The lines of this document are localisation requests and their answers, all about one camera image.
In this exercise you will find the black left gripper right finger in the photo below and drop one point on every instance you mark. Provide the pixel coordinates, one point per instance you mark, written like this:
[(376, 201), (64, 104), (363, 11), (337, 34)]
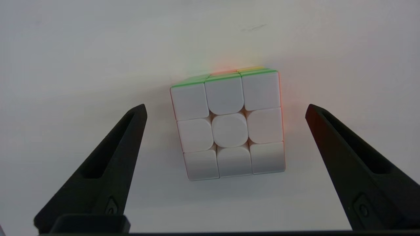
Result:
[(364, 177)]

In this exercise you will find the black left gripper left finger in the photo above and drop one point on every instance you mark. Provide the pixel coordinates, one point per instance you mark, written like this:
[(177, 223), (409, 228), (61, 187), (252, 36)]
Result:
[(108, 177)]

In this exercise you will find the multicoloured rubiks cube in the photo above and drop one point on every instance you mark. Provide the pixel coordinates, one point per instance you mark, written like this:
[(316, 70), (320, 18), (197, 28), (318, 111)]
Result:
[(229, 127)]

